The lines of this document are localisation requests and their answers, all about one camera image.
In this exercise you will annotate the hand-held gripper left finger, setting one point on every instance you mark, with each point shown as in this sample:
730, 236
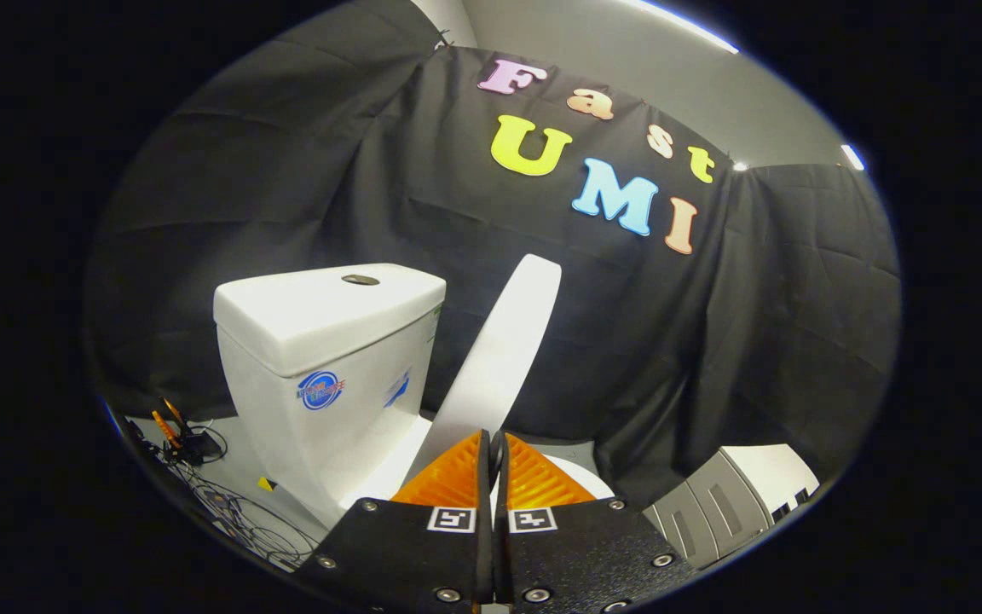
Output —
423, 554

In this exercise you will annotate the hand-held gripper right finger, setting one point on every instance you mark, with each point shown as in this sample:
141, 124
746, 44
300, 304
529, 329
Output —
576, 554

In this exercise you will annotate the black round lid pull tab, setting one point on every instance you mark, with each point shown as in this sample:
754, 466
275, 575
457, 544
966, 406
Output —
496, 448

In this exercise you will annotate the white toilet lid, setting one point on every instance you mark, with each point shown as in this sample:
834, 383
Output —
499, 358

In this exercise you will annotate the white toilet seat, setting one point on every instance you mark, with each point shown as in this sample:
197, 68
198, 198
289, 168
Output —
580, 479

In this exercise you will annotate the white ceramic toilet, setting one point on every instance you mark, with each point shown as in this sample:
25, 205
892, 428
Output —
312, 341

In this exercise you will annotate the black backdrop cloth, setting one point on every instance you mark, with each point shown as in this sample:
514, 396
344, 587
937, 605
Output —
542, 341

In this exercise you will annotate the small black device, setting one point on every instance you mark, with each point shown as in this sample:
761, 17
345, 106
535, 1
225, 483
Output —
199, 446

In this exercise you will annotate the small ceiling spot lights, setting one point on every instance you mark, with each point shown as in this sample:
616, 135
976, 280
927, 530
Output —
852, 157

